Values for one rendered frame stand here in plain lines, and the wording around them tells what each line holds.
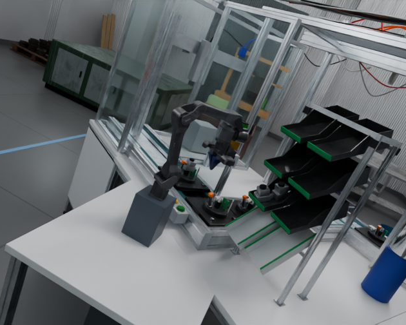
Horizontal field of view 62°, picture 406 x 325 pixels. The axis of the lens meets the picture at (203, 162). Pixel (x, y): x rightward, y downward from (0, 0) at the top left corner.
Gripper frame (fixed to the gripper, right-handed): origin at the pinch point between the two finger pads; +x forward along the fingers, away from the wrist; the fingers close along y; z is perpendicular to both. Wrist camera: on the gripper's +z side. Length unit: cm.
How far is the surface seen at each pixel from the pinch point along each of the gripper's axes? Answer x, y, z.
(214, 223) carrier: 28.4, -6.4, 10.6
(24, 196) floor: 126, 162, -31
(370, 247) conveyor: 32, -28, 138
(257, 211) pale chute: 13.3, -17.5, 21.4
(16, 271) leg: 49, -6, -71
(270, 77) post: -42, 23, 33
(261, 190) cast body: 0.0, -21.7, 11.3
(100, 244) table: 39, -5, -42
